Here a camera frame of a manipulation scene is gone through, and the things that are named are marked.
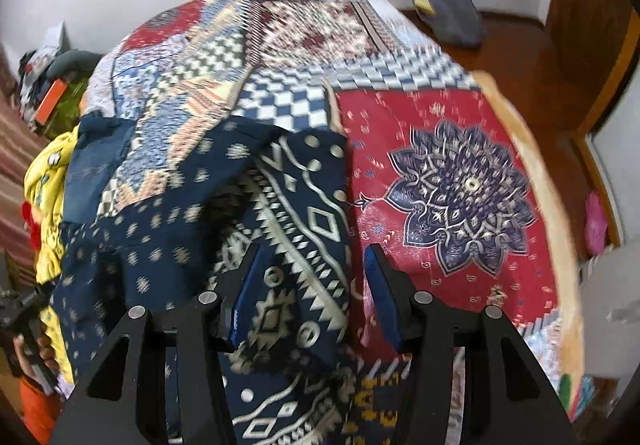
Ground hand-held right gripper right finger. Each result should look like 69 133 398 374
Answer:
362 242 573 445

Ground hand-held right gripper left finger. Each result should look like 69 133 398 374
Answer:
50 242 266 445

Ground navy patterned hoodie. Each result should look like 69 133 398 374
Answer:
50 118 361 445

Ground person's left forearm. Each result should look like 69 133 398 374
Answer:
19 372 63 433

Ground person's left hand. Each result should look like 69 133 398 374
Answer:
13 331 58 378

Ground red plush toy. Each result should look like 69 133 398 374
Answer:
20 202 43 251

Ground yellow cartoon blanket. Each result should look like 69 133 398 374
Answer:
22 128 83 383

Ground blue denim jeans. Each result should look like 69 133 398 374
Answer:
65 115 136 221

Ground patchwork bed blanket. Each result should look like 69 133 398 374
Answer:
80 0 586 445

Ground floral bed sheet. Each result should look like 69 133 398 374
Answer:
472 70 598 431

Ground orange and green box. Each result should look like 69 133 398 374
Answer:
42 80 91 138

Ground pink item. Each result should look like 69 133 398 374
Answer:
585 190 608 253

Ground white blurred object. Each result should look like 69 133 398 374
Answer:
577 245 640 376

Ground pile of clutter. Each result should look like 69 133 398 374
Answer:
15 22 71 116

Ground grey plush pillow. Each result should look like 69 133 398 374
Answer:
47 50 103 76

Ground grey bag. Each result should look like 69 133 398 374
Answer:
412 0 486 48

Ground brown wooden door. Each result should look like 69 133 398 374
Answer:
545 0 640 131

